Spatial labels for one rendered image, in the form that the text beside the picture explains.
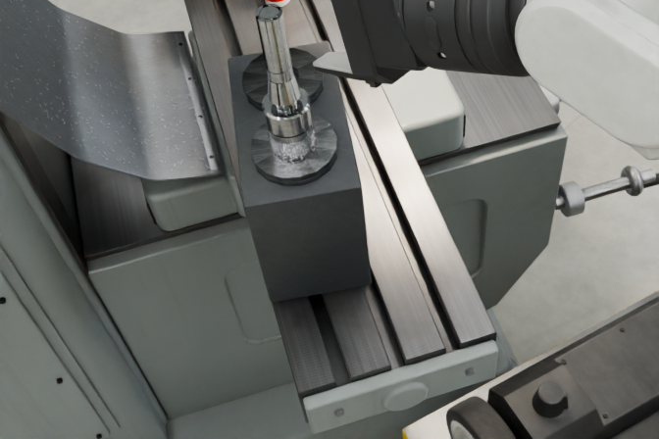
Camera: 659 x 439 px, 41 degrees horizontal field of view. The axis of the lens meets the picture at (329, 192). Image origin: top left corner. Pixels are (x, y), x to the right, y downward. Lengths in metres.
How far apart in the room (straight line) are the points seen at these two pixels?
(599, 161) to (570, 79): 1.92
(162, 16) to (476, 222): 1.63
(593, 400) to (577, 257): 0.88
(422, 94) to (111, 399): 0.75
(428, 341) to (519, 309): 1.16
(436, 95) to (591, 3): 0.89
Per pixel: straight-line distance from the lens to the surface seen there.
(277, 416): 1.82
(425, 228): 1.08
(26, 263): 1.29
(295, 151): 0.89
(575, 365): 1.43
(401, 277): 1.04
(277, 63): 0.81
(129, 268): 1.41
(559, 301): 2.17
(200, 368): 1.71
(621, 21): 0.49
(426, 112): 1.35
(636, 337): 1.47
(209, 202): 1.33
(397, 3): 0.60
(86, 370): 1.53
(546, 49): 0.51
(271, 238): 0.93
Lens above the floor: 1.85
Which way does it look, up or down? 52 degrees down
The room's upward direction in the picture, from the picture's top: 9 degrees counter-clockwise
